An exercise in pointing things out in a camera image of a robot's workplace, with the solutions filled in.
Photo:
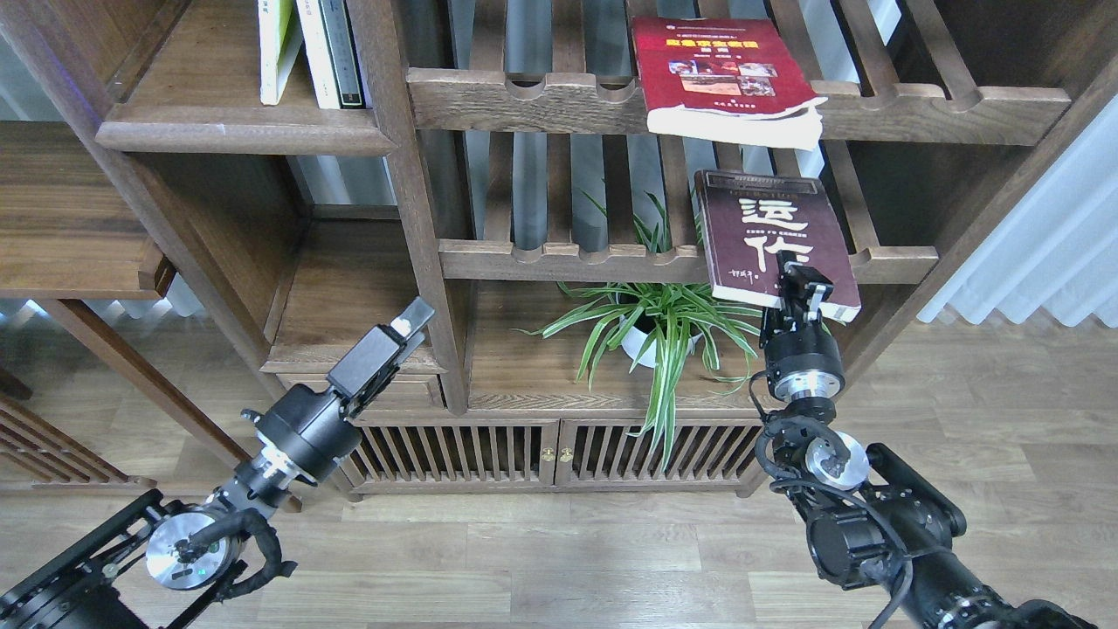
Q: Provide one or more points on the red book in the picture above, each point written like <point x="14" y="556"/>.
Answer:
<point x="726" y="80"/>

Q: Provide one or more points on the dark wooden bookshelf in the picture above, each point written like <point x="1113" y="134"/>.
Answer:
<point x="301" y="227"/>

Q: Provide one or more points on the dark green upright book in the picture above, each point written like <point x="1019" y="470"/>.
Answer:
<point x="336" y="21"/>

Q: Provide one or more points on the green spider plant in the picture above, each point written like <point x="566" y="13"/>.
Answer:
<point x="692" y="304"/>

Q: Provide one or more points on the white upright book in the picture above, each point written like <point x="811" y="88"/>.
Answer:
<point x="317" y="49"/>

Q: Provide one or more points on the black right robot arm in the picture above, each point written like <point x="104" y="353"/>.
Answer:
<point x="870" y="518"/>

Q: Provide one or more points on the dark maroon book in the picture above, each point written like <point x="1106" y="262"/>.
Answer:
<point x="748" y="218"/>

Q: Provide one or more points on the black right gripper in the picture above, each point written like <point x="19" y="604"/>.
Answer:
<point x="801" y="358"/>

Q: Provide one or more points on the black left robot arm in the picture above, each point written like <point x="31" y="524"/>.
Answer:
<point x="225" y="547"/>

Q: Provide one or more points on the white curtain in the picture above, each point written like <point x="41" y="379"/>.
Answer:
<point x="1056" y="252"/>

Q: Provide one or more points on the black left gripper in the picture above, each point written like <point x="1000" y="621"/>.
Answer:
<point x="308" y="433"/>

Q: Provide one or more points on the yellow green book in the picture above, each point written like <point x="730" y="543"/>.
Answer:
<point x="280" y="38"/>

